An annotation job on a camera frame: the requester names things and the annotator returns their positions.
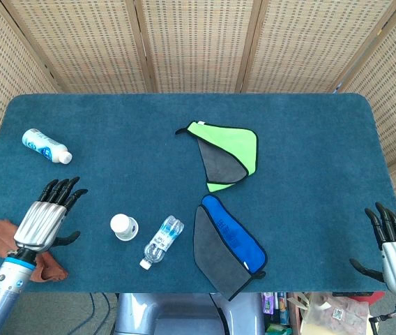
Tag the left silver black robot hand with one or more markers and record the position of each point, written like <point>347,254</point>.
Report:
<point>39,223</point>

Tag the white paper cup leaf print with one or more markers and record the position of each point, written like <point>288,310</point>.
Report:
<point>119,223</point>
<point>128,239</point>

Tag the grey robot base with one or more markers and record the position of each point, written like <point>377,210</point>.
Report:
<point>170,314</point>

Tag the brown cloth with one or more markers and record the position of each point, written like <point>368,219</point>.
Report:
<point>1,234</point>

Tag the white bottle blue label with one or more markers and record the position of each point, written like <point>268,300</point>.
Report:
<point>43,144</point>

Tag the clear plastic bag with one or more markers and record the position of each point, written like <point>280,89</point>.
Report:
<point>337,314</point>

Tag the clear plastic water bottle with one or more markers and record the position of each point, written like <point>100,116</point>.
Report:
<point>161,242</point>

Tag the teal table mat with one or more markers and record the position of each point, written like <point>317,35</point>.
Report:
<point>131,139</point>

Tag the colourful packaged goods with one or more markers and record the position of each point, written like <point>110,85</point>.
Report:
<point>274,310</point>

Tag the blue and grey microfibre cloth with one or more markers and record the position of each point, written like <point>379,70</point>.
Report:
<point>219,258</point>

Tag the green and grey microfibre cloth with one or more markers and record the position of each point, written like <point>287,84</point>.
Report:
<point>233,143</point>

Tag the woven rattan folding screen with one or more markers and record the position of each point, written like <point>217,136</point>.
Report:
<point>198,42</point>

